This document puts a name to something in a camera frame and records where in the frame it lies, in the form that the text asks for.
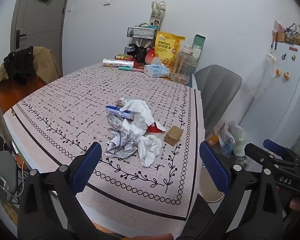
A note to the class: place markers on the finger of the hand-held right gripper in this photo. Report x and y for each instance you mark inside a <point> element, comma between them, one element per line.
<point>256,152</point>
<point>273,146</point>

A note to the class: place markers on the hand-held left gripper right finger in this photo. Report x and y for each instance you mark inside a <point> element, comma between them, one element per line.
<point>213,166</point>

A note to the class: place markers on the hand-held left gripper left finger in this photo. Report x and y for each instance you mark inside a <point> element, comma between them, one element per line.
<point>87,165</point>

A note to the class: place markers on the printed paper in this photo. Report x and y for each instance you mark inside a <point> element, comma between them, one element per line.
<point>118,151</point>

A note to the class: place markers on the receipt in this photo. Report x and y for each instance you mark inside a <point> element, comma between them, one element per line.
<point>114,122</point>

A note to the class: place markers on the small cardboard box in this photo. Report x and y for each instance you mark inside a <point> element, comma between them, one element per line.
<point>173,135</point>

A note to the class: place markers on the white paper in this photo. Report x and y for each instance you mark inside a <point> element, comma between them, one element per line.
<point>128,132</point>

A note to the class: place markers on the blue and white box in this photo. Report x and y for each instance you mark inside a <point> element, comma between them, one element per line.
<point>116,111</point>

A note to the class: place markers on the small white tissue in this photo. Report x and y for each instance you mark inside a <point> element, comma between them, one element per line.
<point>150,150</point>

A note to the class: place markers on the large white tissue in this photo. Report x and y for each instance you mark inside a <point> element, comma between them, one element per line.
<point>140,110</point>

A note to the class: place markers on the person's right hand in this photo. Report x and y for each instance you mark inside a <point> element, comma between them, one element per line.
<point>299,204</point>

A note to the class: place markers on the orange packet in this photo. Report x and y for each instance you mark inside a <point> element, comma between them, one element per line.
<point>212,139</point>

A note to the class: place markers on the white plastic bag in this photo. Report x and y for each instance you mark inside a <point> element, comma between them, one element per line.
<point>228,133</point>

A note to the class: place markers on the white fridge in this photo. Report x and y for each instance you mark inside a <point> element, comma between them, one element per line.
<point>285,97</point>

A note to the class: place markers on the person's dark pants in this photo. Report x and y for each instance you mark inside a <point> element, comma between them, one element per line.
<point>197,217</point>

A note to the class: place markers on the clear plastic wrapper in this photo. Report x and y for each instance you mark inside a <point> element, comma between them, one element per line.
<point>122,100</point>

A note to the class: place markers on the grey chair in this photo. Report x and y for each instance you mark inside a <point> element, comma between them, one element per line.
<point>217,90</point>
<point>2,167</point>

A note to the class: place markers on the white hanging pouch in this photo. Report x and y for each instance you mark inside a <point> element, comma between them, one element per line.
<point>271,58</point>

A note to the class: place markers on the small square magnet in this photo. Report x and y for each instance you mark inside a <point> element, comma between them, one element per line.
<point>293,57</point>

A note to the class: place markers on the clear plastic water jug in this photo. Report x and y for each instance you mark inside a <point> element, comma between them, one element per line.
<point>183,67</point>

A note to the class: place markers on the teal pen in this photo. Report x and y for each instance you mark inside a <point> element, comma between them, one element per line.
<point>126,68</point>

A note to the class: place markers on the wooden chair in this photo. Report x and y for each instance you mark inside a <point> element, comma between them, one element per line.
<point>12,92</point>

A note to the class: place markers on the white roll of bags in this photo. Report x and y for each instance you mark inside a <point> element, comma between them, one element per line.
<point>115,63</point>

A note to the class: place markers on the pink pen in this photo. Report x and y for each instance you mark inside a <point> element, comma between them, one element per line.
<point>139,69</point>

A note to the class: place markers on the soft tissue pack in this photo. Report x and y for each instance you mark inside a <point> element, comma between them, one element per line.
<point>156,70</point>

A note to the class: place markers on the brown jacket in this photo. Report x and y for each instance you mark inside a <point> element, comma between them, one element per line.
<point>46,60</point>

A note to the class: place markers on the red packet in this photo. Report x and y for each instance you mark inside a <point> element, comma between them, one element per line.
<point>123,57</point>

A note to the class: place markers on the pink box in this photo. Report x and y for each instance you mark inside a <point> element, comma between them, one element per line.
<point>278,31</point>

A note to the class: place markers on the green box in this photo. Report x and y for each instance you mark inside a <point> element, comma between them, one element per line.
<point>199,43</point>

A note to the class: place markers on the black pen holder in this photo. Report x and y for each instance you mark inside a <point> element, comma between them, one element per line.
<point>140,53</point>

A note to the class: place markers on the red apple-shaped container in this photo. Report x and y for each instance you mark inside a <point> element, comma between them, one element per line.
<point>150,55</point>

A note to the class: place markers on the yellow snack bag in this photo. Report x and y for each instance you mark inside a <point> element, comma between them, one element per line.
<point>167,47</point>

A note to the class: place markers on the grey door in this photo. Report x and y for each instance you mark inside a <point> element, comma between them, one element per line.
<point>40,17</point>

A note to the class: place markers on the white paper bag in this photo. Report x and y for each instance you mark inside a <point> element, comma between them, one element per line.
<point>157,17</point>

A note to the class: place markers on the white wall switch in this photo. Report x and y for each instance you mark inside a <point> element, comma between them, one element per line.
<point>108,1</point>

